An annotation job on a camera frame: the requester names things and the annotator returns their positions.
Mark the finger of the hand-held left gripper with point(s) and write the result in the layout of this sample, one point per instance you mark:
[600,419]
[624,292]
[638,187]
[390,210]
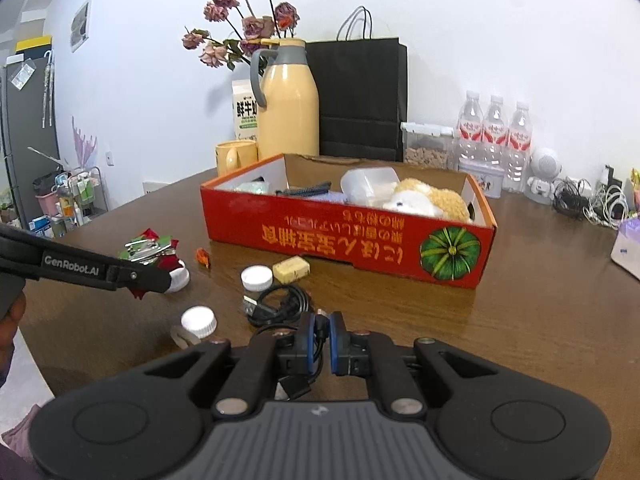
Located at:
[147,277]

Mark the red rose with wrapper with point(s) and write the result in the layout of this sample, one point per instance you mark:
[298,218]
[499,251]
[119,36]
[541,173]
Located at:
[150,250]

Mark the yellow mug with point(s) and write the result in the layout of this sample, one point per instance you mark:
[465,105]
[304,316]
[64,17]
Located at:
[240,155]

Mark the dried pink flowers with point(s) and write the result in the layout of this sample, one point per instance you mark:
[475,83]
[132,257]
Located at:
[257,25]

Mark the person's left hand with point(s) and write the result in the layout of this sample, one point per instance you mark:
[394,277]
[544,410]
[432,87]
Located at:
[11,322]

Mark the purple knit cloth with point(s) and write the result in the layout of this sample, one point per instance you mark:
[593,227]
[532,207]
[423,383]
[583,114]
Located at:
[325,197]

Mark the purple flower wall sticker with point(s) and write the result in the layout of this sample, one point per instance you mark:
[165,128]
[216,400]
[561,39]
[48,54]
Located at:
[84,142]

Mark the black green small device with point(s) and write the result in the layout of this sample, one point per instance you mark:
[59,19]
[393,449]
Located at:
[611,177]

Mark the yellow snack packet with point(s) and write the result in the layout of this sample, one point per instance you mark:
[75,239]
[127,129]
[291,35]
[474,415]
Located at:
[635,190]

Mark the clear plastic container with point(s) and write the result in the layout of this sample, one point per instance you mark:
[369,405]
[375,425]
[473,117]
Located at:
[370,185]

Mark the sparkly green packet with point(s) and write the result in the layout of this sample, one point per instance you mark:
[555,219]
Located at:
[252,188]

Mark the white wall socket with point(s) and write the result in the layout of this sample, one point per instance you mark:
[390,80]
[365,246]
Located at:
[152,187]

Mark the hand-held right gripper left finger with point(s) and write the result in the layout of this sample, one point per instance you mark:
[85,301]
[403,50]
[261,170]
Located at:
[314,347]

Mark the clear container of seeds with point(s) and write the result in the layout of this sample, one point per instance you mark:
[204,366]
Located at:
[425,152]

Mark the yellow soap block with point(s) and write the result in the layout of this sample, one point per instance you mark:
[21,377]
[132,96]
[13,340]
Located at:
[291,268]

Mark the small orange wrapper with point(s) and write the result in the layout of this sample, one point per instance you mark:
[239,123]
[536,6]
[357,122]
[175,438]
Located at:
[203,257]

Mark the black hair comb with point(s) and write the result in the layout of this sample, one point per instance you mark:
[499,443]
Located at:
[302,191]

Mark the yellow and black box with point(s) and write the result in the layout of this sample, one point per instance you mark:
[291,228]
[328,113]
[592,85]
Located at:
[35,45]

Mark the white milk carton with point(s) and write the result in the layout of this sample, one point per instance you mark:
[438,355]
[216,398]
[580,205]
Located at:
[245,115]

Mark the white robot figure speaker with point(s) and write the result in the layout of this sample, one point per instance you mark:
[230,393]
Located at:
[545,165]

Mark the white printed tin box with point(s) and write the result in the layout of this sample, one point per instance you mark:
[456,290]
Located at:
[482,180]

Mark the clear water bottle red label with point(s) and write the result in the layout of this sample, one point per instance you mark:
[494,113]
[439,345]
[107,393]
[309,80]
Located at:
[519,135]
[495,127]
[470,125]

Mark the person's purple clothing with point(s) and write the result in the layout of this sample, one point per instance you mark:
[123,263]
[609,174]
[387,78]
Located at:
[20,440]

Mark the yellow thermos jug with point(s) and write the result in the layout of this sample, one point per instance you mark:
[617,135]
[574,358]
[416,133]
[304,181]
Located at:
[290,110]

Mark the purple tissue pack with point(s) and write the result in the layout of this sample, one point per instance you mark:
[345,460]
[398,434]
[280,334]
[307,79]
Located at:
[627,250]

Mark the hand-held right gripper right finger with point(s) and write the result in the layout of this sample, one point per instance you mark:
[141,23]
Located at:
[334,347]

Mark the white jar lid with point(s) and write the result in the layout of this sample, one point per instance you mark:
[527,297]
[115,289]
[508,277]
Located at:
[180,280]

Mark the red cardboard box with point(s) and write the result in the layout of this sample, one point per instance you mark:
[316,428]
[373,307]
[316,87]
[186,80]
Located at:
[325,240]

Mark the dark grey refrigerator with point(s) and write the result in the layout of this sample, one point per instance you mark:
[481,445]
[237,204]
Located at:
[30,140]

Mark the black paper bag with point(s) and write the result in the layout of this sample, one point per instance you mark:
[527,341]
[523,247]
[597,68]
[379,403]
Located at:
[360,90]

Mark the white wall switch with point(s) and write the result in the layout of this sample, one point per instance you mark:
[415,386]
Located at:
[110,160]

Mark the small jar white cap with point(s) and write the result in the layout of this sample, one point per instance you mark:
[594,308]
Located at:
[257,277]

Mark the wall picture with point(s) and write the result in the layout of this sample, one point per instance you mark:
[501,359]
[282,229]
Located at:
[80,25]

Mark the white and tan plush sheep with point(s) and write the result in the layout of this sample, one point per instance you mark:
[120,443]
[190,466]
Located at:
[435,200]

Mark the white ribbed bottle cap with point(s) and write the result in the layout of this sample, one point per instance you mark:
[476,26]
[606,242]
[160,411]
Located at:
[199,321]

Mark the storage cart with bottles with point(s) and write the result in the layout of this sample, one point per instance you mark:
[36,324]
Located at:
[70,200]

